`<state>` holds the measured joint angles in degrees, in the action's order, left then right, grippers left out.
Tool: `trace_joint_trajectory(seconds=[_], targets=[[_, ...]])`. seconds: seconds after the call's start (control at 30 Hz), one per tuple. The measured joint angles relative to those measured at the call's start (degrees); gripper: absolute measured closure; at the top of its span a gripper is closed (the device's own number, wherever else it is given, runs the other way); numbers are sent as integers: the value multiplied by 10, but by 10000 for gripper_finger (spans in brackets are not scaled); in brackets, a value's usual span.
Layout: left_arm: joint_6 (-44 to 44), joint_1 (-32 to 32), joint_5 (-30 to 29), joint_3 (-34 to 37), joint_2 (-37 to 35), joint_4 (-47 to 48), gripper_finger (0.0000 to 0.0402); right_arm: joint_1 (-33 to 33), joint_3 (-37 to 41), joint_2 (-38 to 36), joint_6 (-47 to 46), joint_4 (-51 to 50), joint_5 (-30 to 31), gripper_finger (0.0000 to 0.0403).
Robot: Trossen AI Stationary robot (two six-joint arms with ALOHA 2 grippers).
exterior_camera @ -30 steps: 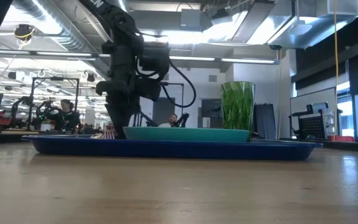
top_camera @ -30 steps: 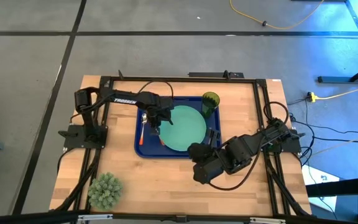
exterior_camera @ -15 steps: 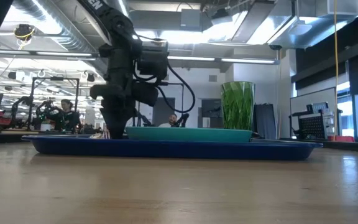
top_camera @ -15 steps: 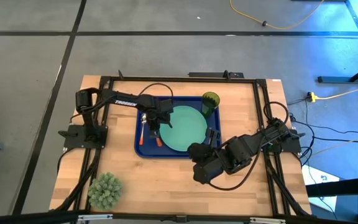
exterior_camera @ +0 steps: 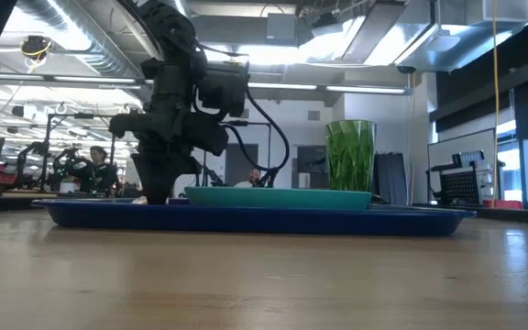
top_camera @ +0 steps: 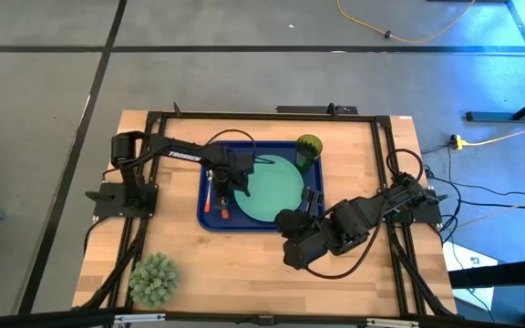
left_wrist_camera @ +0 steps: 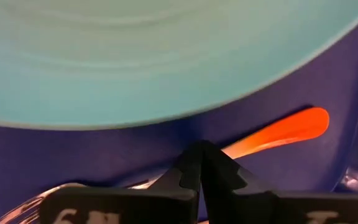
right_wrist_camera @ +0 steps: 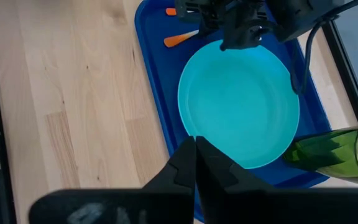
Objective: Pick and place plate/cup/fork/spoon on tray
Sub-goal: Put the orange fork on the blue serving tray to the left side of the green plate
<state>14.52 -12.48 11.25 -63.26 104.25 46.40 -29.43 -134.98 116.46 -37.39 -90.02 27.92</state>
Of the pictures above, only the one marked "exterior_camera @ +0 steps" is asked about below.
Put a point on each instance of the silver spiral ventilation duct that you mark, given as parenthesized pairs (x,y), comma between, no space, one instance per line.
(85,36)

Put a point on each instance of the teal round plate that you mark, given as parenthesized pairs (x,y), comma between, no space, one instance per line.
(282,198)

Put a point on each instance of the whiteboard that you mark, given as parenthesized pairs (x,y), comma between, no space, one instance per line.
(456,144)

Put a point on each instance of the blue plastic tray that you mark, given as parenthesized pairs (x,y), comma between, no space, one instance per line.
(291,222)

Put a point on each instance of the black robot rig frame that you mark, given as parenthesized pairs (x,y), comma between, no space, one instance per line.
(80,116)
(257,123)

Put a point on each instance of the grey door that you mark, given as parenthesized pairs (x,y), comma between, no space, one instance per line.
(238,160)

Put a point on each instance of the rectangular metal air duct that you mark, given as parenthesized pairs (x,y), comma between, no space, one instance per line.
(383,32)

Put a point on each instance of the red box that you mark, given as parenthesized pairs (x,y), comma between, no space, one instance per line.
(502,204)

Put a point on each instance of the black perforated cart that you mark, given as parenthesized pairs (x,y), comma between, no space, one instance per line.
(461,187)

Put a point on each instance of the person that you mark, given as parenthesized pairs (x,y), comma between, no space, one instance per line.
(99,176)
(252,177)

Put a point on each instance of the grey fabric panel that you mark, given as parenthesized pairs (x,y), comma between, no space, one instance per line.
(390,179)

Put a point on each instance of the black aluminium table frame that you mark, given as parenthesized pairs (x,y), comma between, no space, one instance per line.
(520,216)

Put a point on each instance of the long ceiling light bar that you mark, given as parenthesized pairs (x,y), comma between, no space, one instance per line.
(337,88)

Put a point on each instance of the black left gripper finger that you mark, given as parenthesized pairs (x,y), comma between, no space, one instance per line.
(156,179)
(186,165)

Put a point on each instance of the green patterned cup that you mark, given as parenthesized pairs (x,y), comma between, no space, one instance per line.
(351,156)

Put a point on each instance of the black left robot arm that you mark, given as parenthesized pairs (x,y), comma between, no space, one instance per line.
(172,27)

